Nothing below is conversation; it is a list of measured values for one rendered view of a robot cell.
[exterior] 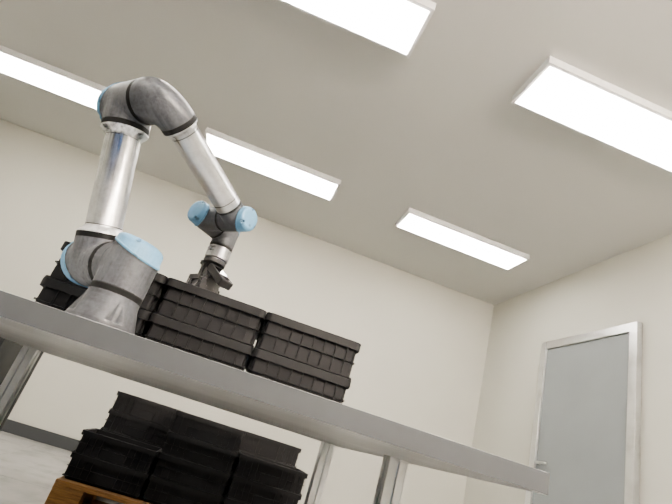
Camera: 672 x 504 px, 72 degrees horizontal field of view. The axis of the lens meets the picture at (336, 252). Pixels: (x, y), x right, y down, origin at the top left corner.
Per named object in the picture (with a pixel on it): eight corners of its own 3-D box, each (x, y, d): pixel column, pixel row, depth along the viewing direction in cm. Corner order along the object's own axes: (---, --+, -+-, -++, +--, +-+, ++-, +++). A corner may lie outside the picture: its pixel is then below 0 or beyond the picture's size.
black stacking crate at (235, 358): (239, 389, 125) (254, 346, 129) (131, 353, 122) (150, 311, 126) (235, 396, 161) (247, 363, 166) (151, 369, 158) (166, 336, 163)
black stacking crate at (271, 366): (341, 422, 128) (353, 380, 133) (239, 389, 125) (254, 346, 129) (314, 422, 164) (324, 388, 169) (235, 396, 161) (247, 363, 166)
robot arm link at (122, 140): (85, 287, 104) (133, 66, 112) (50, 282, 112) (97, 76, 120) (131, 293, 114) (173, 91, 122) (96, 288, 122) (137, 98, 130)
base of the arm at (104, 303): (114, 334, 93) (137, 290, 97) (46, 312, 94) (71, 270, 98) (139, 349, 107) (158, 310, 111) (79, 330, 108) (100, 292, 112)
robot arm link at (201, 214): (217, 198, 138) (238, 217, 146) (191, 198, 143) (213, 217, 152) (206, 220, 134) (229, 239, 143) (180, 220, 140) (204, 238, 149)
